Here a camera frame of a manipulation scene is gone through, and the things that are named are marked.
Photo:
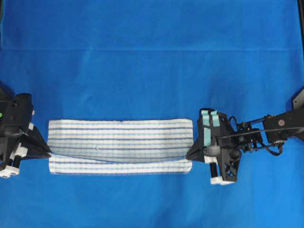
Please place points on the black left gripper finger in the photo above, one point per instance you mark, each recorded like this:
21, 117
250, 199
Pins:
34, 142
36, 154

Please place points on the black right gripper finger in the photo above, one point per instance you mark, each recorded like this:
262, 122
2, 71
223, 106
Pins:
198, 157
196, 149

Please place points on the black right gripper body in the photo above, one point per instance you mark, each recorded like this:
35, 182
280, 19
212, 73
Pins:
223, 158

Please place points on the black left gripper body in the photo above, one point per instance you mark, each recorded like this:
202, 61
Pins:
14, 123

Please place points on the blue striped white towel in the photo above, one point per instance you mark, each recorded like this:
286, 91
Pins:
80, 147

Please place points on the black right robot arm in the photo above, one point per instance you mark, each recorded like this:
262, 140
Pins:
269, 132

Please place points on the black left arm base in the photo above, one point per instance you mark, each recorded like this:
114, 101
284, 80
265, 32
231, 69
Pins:
6, 97

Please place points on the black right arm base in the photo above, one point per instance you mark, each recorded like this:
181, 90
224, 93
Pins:
297, 100

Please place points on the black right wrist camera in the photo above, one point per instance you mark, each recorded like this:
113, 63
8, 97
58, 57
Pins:
210, 124

